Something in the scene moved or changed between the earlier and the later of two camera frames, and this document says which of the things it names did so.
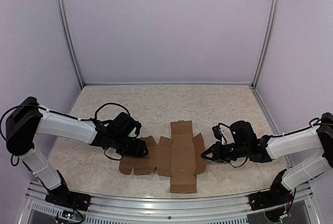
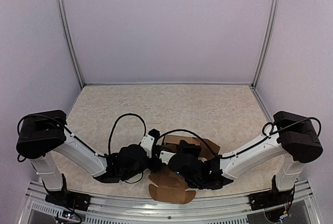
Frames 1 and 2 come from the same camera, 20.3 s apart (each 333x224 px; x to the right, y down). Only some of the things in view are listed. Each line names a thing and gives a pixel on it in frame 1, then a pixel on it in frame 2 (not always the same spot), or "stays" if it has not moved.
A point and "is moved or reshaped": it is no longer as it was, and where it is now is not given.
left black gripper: x=138 y=150 to x=153 y=167
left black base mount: x=63 y=197 stays
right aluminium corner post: x=271 y=27 stays
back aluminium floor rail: x=167 y=84 stays
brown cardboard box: x=181 y=159 is moved or reshaped
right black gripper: x=212 y=149 to x=184 y=147
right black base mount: x=278 y=194 stays
